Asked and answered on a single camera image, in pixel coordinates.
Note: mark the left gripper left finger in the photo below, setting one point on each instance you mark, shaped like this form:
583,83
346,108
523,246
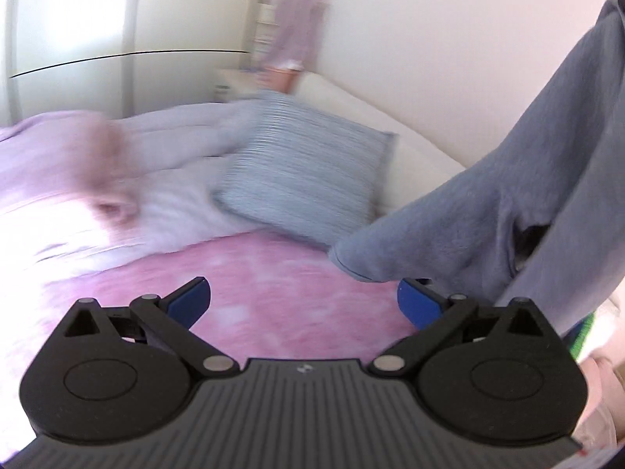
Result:
166,322

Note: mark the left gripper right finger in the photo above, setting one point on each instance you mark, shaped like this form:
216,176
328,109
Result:
436,319

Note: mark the grey sweatpants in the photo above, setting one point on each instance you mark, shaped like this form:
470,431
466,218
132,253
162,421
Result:
541,216

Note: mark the pink floral blanket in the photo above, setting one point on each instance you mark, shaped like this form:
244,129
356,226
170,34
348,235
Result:
271,298

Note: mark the lilac striped duvet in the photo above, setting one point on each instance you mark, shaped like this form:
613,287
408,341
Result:
83,193

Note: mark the grey striped pillow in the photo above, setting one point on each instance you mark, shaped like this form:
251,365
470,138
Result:
306,173

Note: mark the white nightstand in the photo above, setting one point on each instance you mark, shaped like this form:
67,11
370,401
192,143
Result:
241,84

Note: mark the white wardrobe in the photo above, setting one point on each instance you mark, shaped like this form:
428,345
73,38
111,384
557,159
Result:
121,57

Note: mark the pink hanging garment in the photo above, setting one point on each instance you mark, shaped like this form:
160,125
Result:
296,41

